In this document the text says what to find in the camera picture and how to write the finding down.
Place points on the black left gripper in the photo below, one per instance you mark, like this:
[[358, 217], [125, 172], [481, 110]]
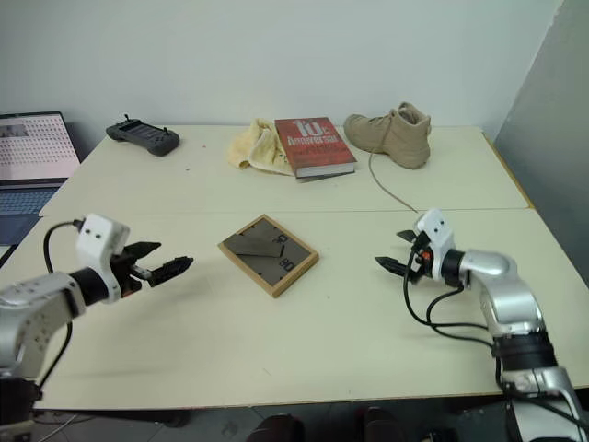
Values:
[[128, 272]]

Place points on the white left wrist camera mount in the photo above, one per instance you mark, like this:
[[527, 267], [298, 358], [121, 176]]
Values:
[[99, 239]]

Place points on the wooden picture frame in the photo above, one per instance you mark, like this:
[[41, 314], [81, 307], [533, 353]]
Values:
[[294, 272]]

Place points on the red hardcover book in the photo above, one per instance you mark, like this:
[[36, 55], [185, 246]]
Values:
[[313, 143]]

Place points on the tan suede boot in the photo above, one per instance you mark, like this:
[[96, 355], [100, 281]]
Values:
[[405, 138]]

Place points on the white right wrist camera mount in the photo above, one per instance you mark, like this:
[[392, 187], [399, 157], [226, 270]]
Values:
[[437, 235]]

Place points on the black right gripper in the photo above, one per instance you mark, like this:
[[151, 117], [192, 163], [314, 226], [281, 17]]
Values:
[[419, 264]]

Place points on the yellow towel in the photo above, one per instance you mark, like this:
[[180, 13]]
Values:
[[257, 147]]

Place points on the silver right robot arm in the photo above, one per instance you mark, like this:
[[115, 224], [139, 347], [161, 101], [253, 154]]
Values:
[[506, 294]]

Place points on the laptop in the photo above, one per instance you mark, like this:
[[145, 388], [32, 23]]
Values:
[[32, 147]]

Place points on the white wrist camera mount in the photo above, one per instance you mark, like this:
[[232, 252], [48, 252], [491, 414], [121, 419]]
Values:
[[99, 239], [437, 235]]

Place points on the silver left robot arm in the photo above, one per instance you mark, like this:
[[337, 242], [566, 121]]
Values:
[[28, 313]]

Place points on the black handheld controller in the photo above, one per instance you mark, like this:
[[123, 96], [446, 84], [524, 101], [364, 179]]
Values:
[[142, 136]]

